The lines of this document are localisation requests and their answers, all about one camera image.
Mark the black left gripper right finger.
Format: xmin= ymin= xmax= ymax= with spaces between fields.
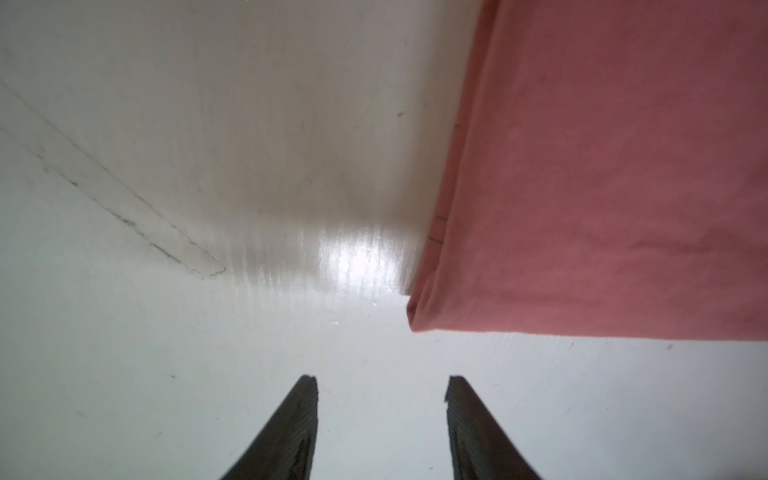
xmin=445 ymin=376 xmax=541 ymax=480

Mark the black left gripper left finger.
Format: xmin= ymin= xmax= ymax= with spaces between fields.
xmin=222 ymin=375 xmax=319 ymax=480

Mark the maroon garment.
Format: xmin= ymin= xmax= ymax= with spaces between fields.
xmin=407 ymin=1 xmax=767 ymax=341

